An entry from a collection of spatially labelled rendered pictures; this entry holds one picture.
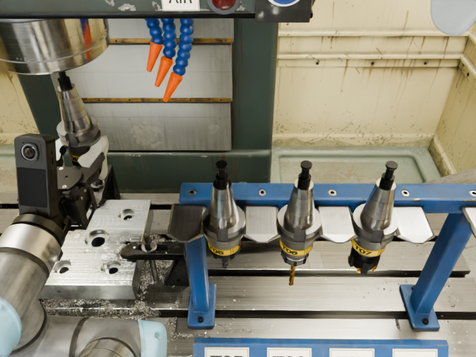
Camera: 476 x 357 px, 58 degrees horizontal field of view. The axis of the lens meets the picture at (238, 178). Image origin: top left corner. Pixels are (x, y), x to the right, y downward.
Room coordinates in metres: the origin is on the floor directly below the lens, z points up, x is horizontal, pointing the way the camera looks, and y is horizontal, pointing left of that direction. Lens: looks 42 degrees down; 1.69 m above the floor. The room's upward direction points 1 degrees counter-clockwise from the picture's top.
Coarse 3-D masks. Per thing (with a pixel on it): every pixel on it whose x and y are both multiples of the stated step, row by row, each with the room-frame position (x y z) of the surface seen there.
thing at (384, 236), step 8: (360, 208) 0.45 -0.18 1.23; (392, 216) 0.43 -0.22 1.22; (360, 224) 0.41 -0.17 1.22; (392, 224) 0.41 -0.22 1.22; (360, 232) 0.41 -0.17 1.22; (368, 232) 0.40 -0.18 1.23; (376, 232) 0.40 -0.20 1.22; (384, 232) 0.40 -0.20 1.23; (392, 232) 0.40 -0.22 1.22; (360, 240) 0.40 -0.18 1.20; (368, 240) 0.40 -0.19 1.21; (376, 240) 0.40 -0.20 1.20; (384, 240) 0.40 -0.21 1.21
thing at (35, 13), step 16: (0, 0) 0.36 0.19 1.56; (16, 0) 0.36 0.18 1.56; (32, 0) 0.36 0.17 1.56; (48, 0) 0.36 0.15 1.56; (64, 0) 0.36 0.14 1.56; (80, 0) 0.36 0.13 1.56; (96, 0) 0.36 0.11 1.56; (112, 0) 0.36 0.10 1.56; (128, 0) 0.36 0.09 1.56; (144, 0) 0.36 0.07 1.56; (160, 0) 0.36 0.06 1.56; (240, 0) 0.35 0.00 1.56; (0, 16) 0.36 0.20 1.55; (16, 16) 0.36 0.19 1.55; (32, 16) 0.36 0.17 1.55; (48, 16) 0.36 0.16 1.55; (64, 16) 0.36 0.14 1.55; (80, 16) 0.36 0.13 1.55; (96, 16) 0.36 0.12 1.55; (112, 16) 0.36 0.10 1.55; (128, 16) 0.36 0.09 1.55; (144, 16) 0.36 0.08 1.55; (160, 16) 0.36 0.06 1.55; (176, 16) 0.36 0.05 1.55; (192, 16) 0.36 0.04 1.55; (208, 16) 0.36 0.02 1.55; (224, 16) 0.36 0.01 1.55; (240, 16) 0.36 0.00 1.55
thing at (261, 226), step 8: (248, 208) 0.46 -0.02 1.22; (256, 208) 0.46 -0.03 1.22; (264, 208) 0.46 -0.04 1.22; (272, 208) 0.46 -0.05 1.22; (248, 216) 0.44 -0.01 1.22; (256, 216) 0.44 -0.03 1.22; (264, 216) 0.44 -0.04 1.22; (272, 216) 0.44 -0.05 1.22; (248, 224) 0.43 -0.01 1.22; (256, 224) 0.42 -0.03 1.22; (264, 224) 0.42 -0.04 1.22; (272, 224) 0.42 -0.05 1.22; (248, 232) 0.41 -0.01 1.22; (256, 232) 0.41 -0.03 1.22; (264, 232) 0.41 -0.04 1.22; (272, 232) 0.41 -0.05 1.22; (256, 240) 0.40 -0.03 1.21; (264, 240) 0.40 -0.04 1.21
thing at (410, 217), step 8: (400, 208) 0.45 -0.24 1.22; (408, 208) 0.45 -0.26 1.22; (416, 208) 0.45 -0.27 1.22; (400, 216) 0.44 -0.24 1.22; (408, 216) 0.44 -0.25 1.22; (416, 216) 0.44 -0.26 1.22; (424, 216) 0.44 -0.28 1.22; (400, 224) 0.42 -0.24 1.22; (408, 224) 0.42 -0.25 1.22; (416, 224) 0.42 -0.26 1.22; (424, 224) 0.42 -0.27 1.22; (400, 232) 0.41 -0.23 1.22; (408, 232) 0.41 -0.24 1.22; (416, 232) 0.41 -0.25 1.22; (424, 232) 0.41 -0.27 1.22; (432, 232) 0.41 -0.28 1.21; (408, 240) 0.39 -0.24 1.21; (416, 240) 0.39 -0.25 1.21; (424, 240) 0.39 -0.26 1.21
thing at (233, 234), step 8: (208, 208) 0.45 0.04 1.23; (240, 208) 0.45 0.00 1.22; (240, 216) 0.43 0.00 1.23; (208, 224) 0.42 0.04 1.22; (240, 224) 0.42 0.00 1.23; (208, 232) 0.41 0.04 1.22; (216, 232) 0.40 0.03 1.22; (224, 232) 0.41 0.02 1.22; (232, 232) 0.40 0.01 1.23; (240, 232) 0.41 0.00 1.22; (208, 240) 0.41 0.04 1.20; (216, 240) 0.40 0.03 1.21; (224, 240) 0.41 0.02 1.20; (232, 240) 0.40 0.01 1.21
